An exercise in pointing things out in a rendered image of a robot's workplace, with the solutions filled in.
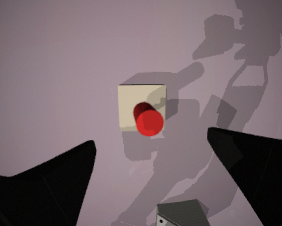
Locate red marker cap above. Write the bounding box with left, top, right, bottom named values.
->
left=132, top=102, right=163, bottom=137

